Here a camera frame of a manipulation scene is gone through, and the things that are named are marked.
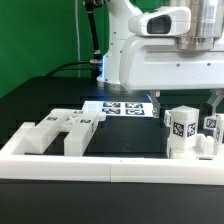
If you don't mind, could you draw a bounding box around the white chair seat block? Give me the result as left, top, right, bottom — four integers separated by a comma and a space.
166, 134, 224, 161

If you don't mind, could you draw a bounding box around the black robot cable hose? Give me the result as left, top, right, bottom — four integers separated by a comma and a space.
45, 0, 103, 78

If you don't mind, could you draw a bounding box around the white paper marker sheet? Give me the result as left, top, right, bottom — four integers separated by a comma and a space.
82, 101, 153, 117

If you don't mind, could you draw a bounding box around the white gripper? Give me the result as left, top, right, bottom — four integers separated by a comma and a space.
119, 5, 224, 118

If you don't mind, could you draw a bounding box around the thin white hanging cable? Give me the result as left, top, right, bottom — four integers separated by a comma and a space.
76, 0, 82, 78

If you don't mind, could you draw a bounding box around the white U-shaped fence frame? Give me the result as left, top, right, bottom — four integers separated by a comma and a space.
0, 122, 224, 185

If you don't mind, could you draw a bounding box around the white chair back frame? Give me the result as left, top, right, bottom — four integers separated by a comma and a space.
25, 109, 106, 157

